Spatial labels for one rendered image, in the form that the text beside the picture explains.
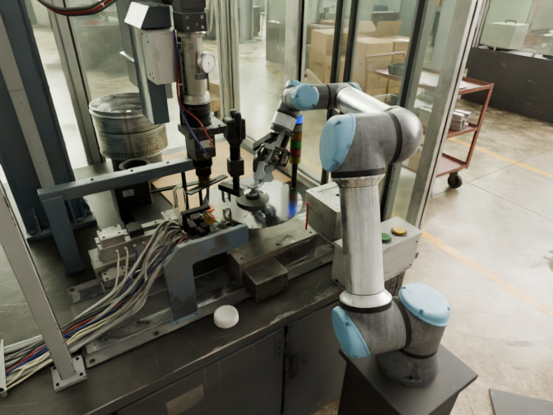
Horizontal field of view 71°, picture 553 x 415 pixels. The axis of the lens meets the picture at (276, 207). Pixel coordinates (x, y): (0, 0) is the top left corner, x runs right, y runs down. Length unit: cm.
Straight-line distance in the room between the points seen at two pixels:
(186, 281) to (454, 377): 73
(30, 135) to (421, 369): 134
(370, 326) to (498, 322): 166
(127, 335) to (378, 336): 66
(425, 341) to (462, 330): 138
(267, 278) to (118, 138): 92
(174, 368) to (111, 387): 15
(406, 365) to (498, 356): 131
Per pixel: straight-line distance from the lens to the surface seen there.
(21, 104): 147
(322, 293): 125
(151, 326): 117
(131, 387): 108
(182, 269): 107
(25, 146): 155
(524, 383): 227
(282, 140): 124
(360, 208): 83
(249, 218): 120
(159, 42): 106
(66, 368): 111
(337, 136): 79
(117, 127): 173
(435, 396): 109
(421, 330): 95
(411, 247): 133
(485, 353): 230
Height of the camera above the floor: 161
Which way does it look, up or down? 32 degrees down
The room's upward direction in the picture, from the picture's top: 1 degrees clockwise
